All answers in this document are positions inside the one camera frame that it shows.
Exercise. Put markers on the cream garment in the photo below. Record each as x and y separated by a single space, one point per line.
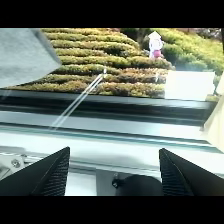
216 123

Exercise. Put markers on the silver frame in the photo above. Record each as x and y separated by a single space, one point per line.
100 146

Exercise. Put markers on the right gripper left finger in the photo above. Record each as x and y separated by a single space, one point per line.
40 178

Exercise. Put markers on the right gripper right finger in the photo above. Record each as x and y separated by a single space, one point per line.
186 178

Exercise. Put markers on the grey garment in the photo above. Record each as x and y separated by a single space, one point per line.
23 55

